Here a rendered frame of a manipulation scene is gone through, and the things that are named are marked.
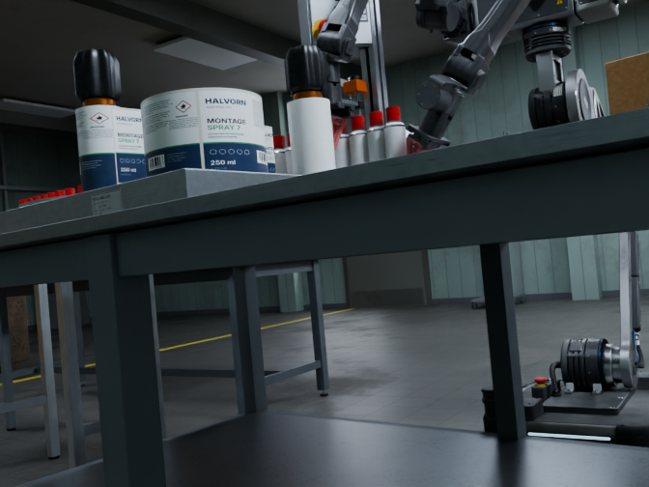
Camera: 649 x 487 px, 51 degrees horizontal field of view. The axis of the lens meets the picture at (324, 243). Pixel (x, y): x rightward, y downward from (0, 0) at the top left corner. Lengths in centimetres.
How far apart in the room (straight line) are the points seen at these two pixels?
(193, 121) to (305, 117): 35
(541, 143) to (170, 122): 68
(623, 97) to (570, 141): 111
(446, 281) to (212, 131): 839
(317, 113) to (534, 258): 770
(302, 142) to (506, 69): 797
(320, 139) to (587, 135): 89
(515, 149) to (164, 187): 52
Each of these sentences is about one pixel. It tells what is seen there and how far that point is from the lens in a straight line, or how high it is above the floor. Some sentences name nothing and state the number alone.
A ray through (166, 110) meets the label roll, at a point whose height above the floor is 100.
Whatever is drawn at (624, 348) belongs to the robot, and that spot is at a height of 39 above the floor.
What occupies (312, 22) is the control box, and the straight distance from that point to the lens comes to 182.
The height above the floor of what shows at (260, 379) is 33.
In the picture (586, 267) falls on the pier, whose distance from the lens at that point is 861.
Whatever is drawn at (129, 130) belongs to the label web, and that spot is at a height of 102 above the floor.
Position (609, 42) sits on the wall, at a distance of 901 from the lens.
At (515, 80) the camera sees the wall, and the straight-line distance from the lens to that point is 920.
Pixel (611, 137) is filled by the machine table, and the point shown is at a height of 81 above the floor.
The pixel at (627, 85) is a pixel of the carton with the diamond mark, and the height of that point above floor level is 106.
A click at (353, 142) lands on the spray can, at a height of 102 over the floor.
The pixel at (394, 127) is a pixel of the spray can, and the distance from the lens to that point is 160.
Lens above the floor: 75
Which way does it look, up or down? 1 degrees up
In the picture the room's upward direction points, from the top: 5 degrees counter-clockwise
